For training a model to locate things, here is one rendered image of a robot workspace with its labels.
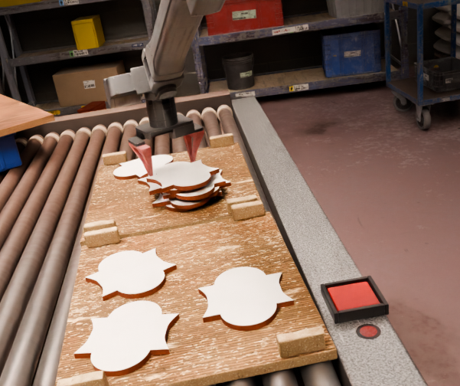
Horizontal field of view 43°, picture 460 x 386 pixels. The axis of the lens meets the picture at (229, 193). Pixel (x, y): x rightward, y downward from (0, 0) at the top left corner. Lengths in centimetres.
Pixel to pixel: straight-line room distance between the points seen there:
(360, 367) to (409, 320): 160
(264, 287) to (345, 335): 14
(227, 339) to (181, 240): 30
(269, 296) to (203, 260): 17
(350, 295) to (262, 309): 13
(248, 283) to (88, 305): 24
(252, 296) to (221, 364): 13
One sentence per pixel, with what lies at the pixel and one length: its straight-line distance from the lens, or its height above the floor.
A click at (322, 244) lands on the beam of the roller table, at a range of 100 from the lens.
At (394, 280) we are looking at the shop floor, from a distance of 257.
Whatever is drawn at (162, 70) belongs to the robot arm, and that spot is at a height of 122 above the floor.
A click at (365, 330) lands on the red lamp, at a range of 81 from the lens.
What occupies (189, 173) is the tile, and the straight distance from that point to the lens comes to 116.
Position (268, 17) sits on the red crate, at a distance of 515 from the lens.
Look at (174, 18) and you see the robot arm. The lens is 83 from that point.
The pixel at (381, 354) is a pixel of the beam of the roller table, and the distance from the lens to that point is 77.
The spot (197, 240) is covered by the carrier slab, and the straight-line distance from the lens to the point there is 102.
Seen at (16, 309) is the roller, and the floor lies 91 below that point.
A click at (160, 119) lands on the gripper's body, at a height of 111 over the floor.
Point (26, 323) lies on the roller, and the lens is 95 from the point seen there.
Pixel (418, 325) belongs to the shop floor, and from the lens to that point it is 233.
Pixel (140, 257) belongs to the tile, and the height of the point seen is 95.
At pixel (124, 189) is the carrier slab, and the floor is 94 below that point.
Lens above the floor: 141
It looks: 24 degrees down
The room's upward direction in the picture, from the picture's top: 8 degrees counter-clockwise
